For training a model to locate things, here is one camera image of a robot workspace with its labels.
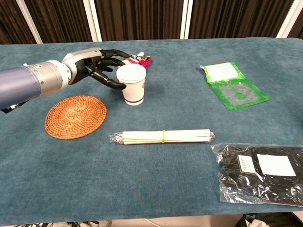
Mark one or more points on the black bag under table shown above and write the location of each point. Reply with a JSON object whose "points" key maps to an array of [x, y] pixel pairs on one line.
{"points": [[272, 219]]}

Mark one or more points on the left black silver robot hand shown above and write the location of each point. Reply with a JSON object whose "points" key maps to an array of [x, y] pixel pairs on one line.
{"points": [[94, 65]]}

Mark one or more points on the white paper cup with lid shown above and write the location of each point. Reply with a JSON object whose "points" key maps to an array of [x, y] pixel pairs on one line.
{"points": [[133, 82]]}

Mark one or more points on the yellow rubber band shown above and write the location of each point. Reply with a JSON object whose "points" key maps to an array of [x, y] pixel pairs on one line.
{"points": [[163, 136]]}

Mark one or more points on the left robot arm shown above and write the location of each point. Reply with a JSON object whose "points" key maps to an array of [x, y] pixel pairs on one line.
{"points": [[21, 80]]}

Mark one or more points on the green plastic refill pouch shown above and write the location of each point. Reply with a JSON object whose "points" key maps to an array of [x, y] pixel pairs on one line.
{"points": [[233, 85]]}

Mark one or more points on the red crumpled drink pouch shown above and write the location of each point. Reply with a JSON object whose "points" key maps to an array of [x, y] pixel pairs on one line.
{"points": [[139, 60]]}

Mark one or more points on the teal velvet tablecloth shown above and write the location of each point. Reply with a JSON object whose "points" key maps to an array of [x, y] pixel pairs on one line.
{"points": [[151, 165]]}

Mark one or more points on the bundle of wrapped white chopsticks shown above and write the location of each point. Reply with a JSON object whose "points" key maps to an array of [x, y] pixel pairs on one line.
{"points": [[151, 136]]}

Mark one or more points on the dark slatted partition screen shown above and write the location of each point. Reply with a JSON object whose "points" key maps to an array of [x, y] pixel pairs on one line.
{"points": [[142, 19]]}

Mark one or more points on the round woven rattan coaster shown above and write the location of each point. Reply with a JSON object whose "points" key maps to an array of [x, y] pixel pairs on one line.
{"points": [[75, 117]]}

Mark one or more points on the black garment in clear bag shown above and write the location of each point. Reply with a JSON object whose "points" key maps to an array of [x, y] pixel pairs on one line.
{"points": [[258, 175]]}

